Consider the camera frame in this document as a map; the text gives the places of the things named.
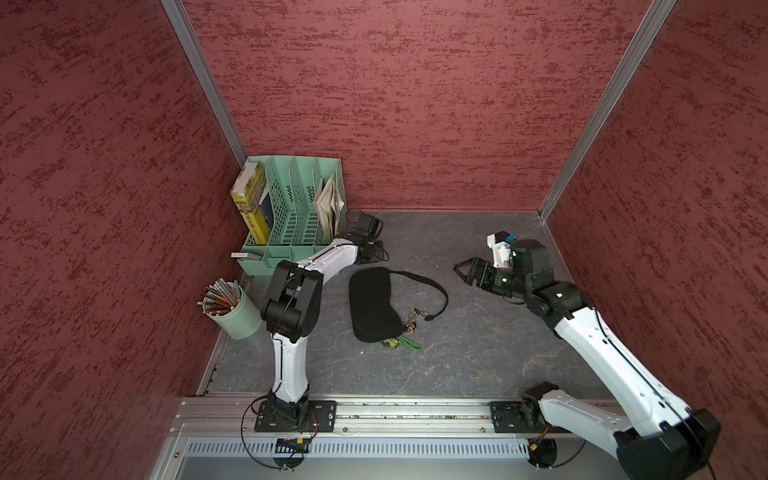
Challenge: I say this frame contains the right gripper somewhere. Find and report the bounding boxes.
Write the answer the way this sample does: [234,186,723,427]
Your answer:
[452,256,530,297]

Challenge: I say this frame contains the green desk file organizer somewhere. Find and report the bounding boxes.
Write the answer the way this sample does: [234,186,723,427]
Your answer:
[237,155,346,277]

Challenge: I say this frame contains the yellow book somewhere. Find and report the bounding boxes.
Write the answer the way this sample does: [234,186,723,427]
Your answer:
[230,161,271,245]

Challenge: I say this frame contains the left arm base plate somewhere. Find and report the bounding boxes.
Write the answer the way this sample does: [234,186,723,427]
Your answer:
[251,400,338,434]

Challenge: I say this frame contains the green pencil cup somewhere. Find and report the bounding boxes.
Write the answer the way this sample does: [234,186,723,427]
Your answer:
[198,278,262,340]

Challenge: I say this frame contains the green strap keychain charm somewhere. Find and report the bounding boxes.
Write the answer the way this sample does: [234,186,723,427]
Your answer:
[381,336,422,352]

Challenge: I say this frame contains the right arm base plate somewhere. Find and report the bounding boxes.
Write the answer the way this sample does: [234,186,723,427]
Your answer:
[489,401,568,435]

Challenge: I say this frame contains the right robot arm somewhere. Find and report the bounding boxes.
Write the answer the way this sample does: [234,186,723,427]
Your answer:
[453,232,721,479]

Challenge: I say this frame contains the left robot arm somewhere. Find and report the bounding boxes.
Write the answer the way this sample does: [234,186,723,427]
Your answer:
[261,213,383,427]

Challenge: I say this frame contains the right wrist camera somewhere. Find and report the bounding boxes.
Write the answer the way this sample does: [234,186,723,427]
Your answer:
[487,231,516,269]

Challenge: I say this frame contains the black fabric bag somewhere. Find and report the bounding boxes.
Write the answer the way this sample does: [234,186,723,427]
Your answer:
[349,267,449,343]

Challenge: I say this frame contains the folded papers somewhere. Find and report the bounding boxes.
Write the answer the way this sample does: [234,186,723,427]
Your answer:
[314,174,345,244]

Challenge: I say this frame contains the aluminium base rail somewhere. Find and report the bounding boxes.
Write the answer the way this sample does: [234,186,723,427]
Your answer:
[170,395,658,439]

